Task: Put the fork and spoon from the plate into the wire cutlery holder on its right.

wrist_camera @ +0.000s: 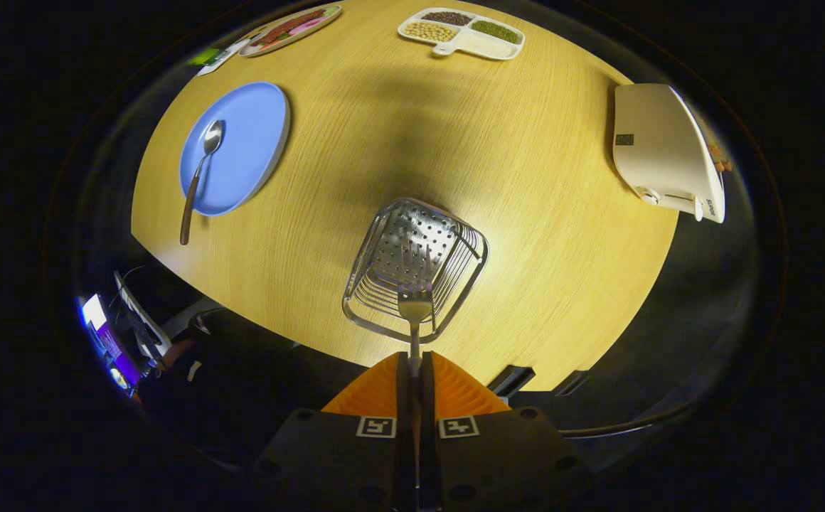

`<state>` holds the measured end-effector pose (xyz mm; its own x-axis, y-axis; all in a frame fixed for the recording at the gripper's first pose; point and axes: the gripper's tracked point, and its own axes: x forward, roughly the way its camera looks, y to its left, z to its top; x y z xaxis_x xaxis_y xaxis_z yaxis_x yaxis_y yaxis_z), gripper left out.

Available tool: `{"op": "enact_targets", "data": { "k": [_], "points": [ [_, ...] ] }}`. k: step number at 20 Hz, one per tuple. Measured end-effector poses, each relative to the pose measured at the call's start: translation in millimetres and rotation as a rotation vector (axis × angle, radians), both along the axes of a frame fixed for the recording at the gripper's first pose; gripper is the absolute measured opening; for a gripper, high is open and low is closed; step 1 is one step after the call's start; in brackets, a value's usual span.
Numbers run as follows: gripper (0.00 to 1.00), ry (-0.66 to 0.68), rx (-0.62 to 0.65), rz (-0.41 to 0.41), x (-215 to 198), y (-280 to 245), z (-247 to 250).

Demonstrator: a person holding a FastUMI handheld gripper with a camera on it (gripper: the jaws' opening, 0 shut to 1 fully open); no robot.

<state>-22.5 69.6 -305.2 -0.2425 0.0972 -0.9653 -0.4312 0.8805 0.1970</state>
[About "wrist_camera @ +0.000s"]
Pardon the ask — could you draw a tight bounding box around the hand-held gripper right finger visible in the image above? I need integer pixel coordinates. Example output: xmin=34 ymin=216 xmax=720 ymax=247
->
xmin=420 ymin=351 xmax=592 ymax=512

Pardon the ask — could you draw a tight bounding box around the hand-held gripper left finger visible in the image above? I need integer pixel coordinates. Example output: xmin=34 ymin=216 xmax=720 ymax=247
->
xmin=252 ymin=352 xmax=414 ymax=512

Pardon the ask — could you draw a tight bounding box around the wooden-handled metal fork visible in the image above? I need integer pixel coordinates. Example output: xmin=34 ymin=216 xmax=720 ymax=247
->
xmin=397 ymin=283 xmax=435 ymax=491

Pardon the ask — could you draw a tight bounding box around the wooden-handled metal spoon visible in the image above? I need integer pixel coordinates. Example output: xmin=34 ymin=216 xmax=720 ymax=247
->
xmin=179 ymin=119 xmax=226 ymax=246

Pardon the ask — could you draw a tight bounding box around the perforated metal basket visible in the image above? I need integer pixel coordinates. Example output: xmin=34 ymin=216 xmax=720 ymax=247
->
xmin=341 ymin=197 xmax=490 ymax=345

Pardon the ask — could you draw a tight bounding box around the grey laptop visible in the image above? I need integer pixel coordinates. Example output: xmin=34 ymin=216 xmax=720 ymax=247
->
xmin=114 ymin=270 xmax=171 ymax=360

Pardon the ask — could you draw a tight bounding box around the blue round plate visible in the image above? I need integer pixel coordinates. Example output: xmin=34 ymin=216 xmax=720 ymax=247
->
xmin=179 ymin=81 xmax=292 ymax=217

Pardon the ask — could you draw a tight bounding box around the lit computer monitor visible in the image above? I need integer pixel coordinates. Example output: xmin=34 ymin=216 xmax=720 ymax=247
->
xmin=75 ymin=292 xmax=144 ymax=400

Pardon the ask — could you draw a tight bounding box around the white toaster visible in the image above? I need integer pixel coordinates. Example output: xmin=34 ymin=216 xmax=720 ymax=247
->
xmin=612 ymin=83 xmax=726 ymax=224

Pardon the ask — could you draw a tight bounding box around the white divided tray with beans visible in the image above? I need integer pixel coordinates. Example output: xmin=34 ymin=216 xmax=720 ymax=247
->
xmin=397 ymin=7 xmax=526 ymax=60

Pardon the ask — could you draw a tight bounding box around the toast slice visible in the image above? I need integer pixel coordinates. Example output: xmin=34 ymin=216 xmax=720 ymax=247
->
xmin=708 ymin=139 xmax=733 ymax=174

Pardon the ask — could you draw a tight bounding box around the white square coaster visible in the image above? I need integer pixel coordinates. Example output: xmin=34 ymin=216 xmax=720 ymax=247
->
xmin=197 ymin=39 xmax=243 ymax=77

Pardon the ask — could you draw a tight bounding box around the plate of meat and vegetables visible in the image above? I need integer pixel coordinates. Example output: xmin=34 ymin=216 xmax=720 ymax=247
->
xmin=238 ymin=4 xmax=343 ymax=58

